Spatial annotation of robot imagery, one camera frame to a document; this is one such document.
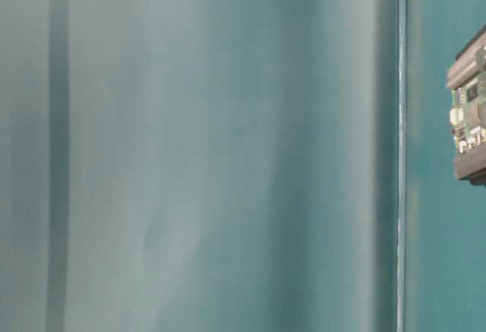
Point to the green PCB board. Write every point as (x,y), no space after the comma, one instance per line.
(467,114)

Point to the black bench vise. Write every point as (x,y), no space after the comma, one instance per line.
(469,62)

